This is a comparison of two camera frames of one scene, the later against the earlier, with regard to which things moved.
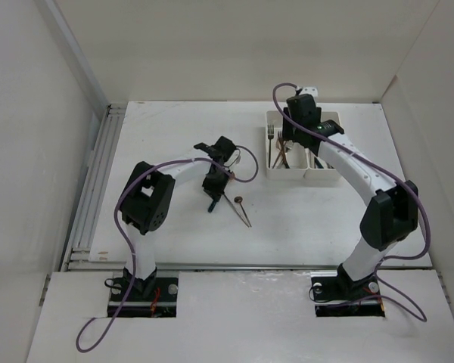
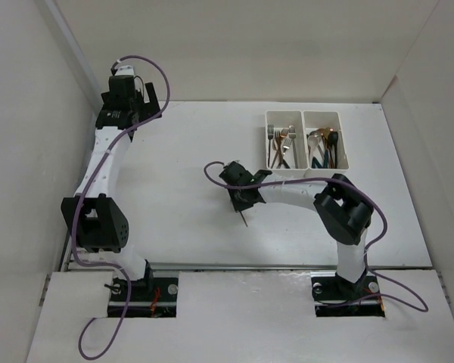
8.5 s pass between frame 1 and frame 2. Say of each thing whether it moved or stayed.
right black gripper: moved
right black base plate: stayed
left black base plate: stayed
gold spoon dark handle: moved
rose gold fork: moved
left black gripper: moved
